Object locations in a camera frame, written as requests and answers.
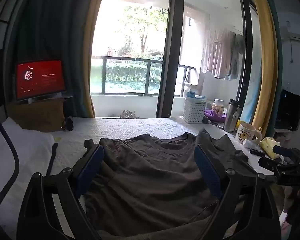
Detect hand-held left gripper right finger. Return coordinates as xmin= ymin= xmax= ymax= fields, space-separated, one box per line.
xmin=194 ymin=145 xmax=282 ymax=240

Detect hanging grey garment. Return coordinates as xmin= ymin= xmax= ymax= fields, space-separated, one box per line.
xmin=227 ymin=31 xmax=244 ymax=80

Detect hanging pink garment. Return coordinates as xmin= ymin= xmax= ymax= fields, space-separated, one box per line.
xmin=201 ymin=29 xmax=234 ymax=79

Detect yellow curtain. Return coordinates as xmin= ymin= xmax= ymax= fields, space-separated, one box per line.
xmin=82 ymin=0 xmax=109 ymax=119
xmin=247 ymin=0 xmax=279 ymax=133

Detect white cartoon mug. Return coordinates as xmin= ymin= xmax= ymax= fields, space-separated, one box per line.
xmin=235 ymin=121 xmax=262 ymax=144

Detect purple cloth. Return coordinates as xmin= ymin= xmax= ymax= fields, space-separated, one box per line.
xmin=204 ymin=109 xmax=227 ymax=123

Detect black wall device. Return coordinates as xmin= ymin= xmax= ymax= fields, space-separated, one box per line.
xmin=275 ymin=89 xmax=300 ymax=132

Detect black sliding door frame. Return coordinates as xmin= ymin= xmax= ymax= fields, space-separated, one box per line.
xmin=156 ymin=0 xmax=185 ymax=118

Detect steel tumbler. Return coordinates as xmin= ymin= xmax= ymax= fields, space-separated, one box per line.
xmin=224 ymin=99 xmax=240 ymax=133

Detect teal curtain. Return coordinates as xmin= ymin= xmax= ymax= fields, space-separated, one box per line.
xmin=5 ymin=0 xmax=95 ymax=118

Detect red screen tablet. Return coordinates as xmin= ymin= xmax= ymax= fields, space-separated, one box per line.
xmin=15 ymin=59 xmax=67 ymax=102

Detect grey t-shirt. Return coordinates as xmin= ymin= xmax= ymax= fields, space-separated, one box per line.
xmin=84 ymin=129 xmax=250 ymax=238

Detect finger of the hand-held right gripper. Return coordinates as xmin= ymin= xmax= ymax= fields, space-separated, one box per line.
xmin=258 ymin=156 xmax=284 ymax=173
xmin=272 ymin=146 xmax=300 ymax=160

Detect white pillow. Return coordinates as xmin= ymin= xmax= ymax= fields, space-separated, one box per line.
xmin=0 ymin=116 xmax=57 ymax=230

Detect clear snack jar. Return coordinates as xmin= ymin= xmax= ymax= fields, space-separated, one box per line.
xmin=211 ymin=99 xmax=225 ymax=117

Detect white plastic basket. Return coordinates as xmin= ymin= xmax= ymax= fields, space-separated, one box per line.
xmin=183 ymin=97 xmax=207 ymax=124

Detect black balcony railing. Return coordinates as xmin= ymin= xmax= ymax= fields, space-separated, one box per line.
xmin=91 ymin=56 xmax=197 ymax=97

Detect thick black cable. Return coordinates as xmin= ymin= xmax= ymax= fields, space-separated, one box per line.
xmin=0 ymin=102 xmax=20 ymax=215

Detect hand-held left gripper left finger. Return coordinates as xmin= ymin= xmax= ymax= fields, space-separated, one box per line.
xmin=16 ymin=140 xmax=105 ymax=240

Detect black charger cable bundle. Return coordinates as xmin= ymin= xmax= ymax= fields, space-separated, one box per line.
xmin=62 ymin=117 xmax=74 ymax=132

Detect white quilted bedspread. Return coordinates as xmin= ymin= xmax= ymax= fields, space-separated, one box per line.
xmin=27 ymin=116 xmax=288 ymax=240

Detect dried flower bunch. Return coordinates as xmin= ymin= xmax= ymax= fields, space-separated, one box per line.
xmin=119 ymin=110 xmax=140 ymax=119

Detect yellow plastic bag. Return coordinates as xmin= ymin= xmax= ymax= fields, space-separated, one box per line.
xmin=260 ymin=137 xmax=283 ymax=159

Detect black strap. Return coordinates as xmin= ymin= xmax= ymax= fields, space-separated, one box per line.
xmin=46 ymin=142 xmax=58 ymax=178

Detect brown cardboard box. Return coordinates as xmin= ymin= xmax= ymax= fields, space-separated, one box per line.
xmin=6 ymin=99 xmax=65 ymax=132

